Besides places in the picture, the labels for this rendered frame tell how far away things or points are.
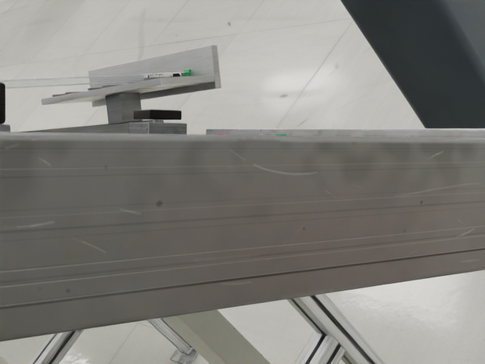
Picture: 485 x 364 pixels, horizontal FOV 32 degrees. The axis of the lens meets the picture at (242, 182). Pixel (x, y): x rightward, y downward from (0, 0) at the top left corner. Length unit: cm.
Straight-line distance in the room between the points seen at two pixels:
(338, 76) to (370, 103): 24
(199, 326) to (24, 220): 120
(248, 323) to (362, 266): 169
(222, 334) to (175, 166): 121
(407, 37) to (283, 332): 79
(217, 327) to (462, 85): 58
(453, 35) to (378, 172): 108
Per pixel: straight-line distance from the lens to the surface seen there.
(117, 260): 28
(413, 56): 148
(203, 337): 146
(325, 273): 34
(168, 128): 111
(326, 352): 136
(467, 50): 145
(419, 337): 173
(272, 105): 268
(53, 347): 190
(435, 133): 87
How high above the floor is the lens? 123
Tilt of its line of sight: 30 degrees down
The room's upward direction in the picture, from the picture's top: 41 degrees counter-clockwise
